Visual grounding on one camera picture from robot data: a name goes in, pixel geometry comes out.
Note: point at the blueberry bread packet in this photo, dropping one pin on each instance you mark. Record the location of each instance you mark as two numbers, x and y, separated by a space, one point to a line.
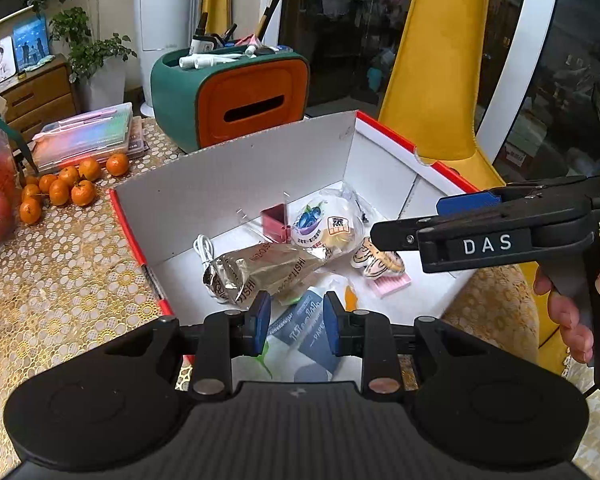
320 225

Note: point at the large calligraphy brush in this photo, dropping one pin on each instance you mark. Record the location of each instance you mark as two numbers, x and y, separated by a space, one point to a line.
272 7

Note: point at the silver foil packet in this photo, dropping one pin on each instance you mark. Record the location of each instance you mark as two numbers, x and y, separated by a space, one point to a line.
260 272

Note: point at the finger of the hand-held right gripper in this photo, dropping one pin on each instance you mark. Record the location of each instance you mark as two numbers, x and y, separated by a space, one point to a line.
447 206
392 235

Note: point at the white tube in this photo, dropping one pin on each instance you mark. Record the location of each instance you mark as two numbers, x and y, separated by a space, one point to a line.
235 54
195 61

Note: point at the white door frame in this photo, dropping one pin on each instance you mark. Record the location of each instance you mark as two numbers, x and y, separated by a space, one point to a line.
530 35

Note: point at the small dark red box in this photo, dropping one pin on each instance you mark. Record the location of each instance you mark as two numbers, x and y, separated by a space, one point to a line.
275 222

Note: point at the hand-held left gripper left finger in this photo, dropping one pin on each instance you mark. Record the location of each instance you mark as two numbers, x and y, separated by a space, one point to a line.
262 324

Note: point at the wooden television cabinet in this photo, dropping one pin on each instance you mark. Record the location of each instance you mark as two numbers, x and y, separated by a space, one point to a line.
35 95

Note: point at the bag of red apples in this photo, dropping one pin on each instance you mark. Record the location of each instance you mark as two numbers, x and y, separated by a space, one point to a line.
0 220

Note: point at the blue picture card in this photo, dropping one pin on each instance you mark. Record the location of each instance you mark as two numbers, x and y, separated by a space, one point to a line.
30 42

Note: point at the yellow pastry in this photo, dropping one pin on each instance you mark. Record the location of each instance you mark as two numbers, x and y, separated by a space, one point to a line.
350 299

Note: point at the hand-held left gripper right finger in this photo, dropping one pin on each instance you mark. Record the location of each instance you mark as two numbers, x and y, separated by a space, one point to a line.
332 324

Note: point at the black dropper bottle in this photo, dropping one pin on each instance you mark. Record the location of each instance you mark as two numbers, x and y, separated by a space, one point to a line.
200 40

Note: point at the white tower air conditioner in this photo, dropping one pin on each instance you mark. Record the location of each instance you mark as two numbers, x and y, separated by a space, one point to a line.
165 10

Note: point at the white plant pot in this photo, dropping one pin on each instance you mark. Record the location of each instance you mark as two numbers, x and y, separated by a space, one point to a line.
107 85

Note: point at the blue and white packet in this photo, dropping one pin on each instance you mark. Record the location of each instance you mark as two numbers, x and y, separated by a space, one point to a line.
300 331

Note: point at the yellow chair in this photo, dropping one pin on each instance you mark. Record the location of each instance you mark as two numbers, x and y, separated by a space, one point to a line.
440 60

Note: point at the pile of tangerines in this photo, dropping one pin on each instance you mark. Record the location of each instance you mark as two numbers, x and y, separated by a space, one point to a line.
60 191

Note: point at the large leafy green plant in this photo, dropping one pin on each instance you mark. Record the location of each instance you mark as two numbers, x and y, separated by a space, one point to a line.
85 45

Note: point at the green and orange tissue organizer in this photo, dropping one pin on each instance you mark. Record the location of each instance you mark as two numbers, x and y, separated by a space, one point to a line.
240 105

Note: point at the white cardboard box red edge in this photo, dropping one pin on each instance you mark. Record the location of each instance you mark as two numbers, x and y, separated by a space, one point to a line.
260 170

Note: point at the person's right hand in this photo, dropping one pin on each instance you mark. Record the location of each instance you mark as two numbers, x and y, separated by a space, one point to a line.
570 320

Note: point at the clear case of coloured pens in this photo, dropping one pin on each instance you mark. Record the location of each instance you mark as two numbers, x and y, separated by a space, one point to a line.
85 132

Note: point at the cartoon face plush toy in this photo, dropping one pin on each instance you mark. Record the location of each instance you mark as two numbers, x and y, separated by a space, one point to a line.
375 262

